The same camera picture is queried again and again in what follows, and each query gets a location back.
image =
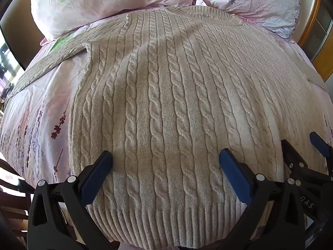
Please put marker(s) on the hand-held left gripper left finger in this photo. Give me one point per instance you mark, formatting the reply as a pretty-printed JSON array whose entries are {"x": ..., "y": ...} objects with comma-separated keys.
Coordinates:
[{"x": 95, "y": 177}]

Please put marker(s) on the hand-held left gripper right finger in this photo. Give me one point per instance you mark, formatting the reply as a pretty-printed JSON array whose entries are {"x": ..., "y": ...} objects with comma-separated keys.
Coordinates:
[{"x": 234, "y": 173}]

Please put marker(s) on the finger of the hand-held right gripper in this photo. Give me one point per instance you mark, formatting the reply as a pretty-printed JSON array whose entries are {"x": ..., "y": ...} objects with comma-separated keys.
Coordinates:
[
  {"x": 289, "y": 151},
  {"x": 320, "y": 144}
]

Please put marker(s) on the dark wooden chair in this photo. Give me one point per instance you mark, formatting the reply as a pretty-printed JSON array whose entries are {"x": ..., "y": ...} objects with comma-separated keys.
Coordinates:
[{"x": 11, "y": 200}]

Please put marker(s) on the pink floral bed sheet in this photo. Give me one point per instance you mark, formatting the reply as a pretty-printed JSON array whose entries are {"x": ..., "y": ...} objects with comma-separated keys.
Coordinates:
[{"x": 39, "y": 109}]

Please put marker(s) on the wooden cabinet with glass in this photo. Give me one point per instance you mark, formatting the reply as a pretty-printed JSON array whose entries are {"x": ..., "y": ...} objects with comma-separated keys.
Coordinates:
[{"x": 316, "y": 31}]

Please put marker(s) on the pink floral pillow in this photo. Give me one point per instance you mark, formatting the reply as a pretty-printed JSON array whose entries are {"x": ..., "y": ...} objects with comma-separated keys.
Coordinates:
[
  {"x": 104, "y": 2},
  {"x": 249, "y": 0}
]

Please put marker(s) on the dark panel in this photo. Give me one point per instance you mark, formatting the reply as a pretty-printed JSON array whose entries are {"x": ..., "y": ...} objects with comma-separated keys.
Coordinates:
[{"x": 18, "y": 36}]

